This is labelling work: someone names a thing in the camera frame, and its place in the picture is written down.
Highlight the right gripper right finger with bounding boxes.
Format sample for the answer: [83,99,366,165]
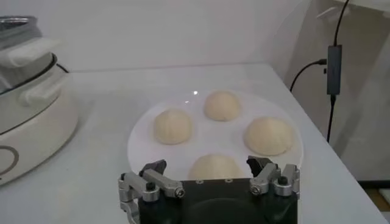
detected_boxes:
[246,155,301,198]

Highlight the white round plate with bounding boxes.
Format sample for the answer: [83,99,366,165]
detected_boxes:
[127,88,305,183]

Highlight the black hub cable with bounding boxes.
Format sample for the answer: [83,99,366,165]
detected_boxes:
[289,58,328,93]
[333,0,351,46]
[326,94,336,143]

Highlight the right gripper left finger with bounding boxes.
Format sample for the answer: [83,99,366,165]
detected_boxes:
[118,159,186,224]

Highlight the cream steamed baozi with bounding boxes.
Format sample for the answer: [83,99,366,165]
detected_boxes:
[153,108,194,145]
[203,90,243,122]
[188,153,245,181]
[243,116,295,156]

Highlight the cream electric cooker base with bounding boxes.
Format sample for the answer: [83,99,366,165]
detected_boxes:
[0,57,79,186]

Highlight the black hanging usb hub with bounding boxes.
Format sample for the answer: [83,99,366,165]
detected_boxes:
[326,44,342,96]

